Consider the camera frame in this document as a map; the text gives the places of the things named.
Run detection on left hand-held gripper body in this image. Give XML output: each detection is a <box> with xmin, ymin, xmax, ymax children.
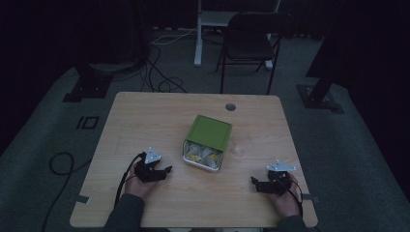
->
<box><xmin>133</xmin><ymin>146</ymin><xmax>162</xmax><ymax>184</ymax></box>

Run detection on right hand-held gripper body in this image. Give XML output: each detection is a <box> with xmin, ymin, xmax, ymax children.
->
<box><xmin>265</xmin><ymin>159</ymin><xmax>298</xmax><ymax>197</ymax></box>

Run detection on person's left hand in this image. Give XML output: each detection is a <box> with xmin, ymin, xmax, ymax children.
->
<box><xmin>124</xmin><ymin>162</ymin><xmax>158</xmax><ymax>201</ymax></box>

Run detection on person's right hand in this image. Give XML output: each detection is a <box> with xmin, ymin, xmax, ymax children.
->
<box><xmin>269</xmin><ymin>172</ymin><xmax>304</xmax><ymax>218</ymax></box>

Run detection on silver tin box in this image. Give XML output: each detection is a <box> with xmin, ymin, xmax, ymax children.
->
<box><xmin>182</xmin><ymin>138</ymin><xmax>224</xmax><ymax>173</ymax></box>

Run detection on clear plastic cup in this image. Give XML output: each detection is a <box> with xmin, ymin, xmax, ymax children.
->
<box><xmin>230</xmin><ymin>134</ymin><xmax>253</xmax><ymax>159</ymax></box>

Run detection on pile of clear tea sachets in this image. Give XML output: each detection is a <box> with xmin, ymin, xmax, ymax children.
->
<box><xmin>187</xmin><ymin>142</ymin><xmax>223</xmax><ymax>170</ymax></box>

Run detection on green tin lid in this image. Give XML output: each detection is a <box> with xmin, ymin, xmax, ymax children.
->
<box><xmin>186</xmin><ymin>114</ymin><xmax>233</xmax><ymax>153</ymax></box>

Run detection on black stand with square base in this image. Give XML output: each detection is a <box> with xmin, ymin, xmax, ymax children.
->
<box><xmin>296</xmin><ymin>0</ymin><xmax>345</xmax><ymax>115</ymax></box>
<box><xmin>62</xmin><ymin>62</ymin><xmax>114</xmax><ymax>103</ymax></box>

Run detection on grey round stand base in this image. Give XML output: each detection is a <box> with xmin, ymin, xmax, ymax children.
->
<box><xmin>88</xmin><ymin>61</ymin><xmax>140</xmax><ymax>74</ymax></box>

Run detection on black folding chair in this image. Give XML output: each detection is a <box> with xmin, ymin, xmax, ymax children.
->
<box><xmin>215</xmin><ymin>12</ymin><xmax>293</xmax><ymax>96</ymax></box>

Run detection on left hand-held gripper cable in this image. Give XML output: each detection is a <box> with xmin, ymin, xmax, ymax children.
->
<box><xmin>113</xmin><ymin>151</ymin><xmax>148</xmax><ymax>208</ymax></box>

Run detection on hand-held gripper cable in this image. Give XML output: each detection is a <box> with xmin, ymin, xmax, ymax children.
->
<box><xmin>278</xmin><ymin>173</ymin><xmax>305</xmax><ymax>218</ymax></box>
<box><xmin>113</xmin><ymin>151</ymin><xmax>148</xmax><ymax>208</ymax></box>

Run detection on right hand-held gripper cable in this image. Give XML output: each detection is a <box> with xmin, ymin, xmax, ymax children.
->
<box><xmin>278</xmin><ymin>173</ymin><xmax>305</xmax><ymax>218</ymax></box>

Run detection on black floor cable loop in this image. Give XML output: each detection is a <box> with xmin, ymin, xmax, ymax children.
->
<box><xmin>41</xmin><ymin>152</ymin><xmax>93</xmax><ymax>232</ymax></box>

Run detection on black tangled floor cables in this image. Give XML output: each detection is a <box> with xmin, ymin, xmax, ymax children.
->
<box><xmin>140</xmin><ymin>30</ymin><xmax>189</xmax><ymax>95</ymax></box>

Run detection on white floor cable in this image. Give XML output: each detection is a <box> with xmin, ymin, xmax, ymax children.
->
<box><xmin>150</xmin><ymin>28</ymin><xmax>198</xmax><ymax>46</ymax></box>

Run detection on white desk frame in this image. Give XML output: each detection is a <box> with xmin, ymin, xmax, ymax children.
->
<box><xmin>192</xmin><ymin>0</ymin><xmax>282</xmax><ymax>71</ymax></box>

